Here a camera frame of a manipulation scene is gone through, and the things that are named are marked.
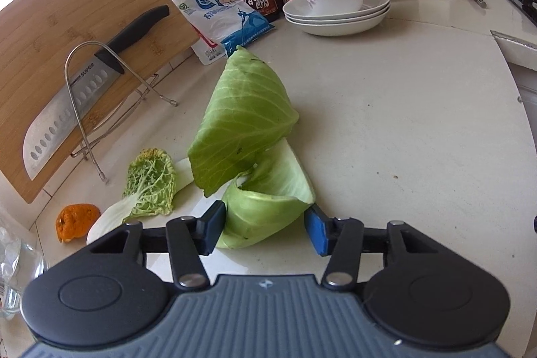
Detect curled green cabbage leaf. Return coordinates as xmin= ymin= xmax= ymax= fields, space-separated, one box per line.
xmin=216 ymin=138 xmax=316 ymax=250

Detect orange peel piece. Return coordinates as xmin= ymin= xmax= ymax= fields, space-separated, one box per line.
xmin=55 ymin=204 xmax=100 ymax=243

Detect large green cabbage leaf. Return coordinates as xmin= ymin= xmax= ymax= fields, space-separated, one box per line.
xmin=188 ymin=46 xmax=299 ymax=197

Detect napa cabbage leaf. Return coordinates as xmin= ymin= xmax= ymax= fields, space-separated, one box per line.
xmin=87 ymin=148 xmax=194 ymax=244

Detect clear glass jug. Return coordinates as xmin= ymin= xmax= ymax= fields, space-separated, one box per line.
xmin=1 ymin=222 xmax=47 ymax=320

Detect blue white salt bag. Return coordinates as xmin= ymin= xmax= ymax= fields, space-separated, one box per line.
xmin=172 ymin=0 xmax=274 ymax=65

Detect stacked white plates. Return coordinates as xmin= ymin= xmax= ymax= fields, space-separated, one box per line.
xmin=283 ymin=0 xmax=391 ymax=37

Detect bamboo cutting board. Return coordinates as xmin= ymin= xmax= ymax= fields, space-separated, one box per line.
xmin=1 ymin=0 xmax=197 ymax=203

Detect black gas stove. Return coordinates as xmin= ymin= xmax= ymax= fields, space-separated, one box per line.
xmin=508 ymin=0 xmax=537 ymax=25

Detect wire rack stand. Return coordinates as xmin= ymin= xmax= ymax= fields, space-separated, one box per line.
xmin=63 ymin=40 xmax=180 ymax=184

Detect black handled kitchen knife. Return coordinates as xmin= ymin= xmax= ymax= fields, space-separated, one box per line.
xmin=23 ymin=4 xmax=169 ymax=180

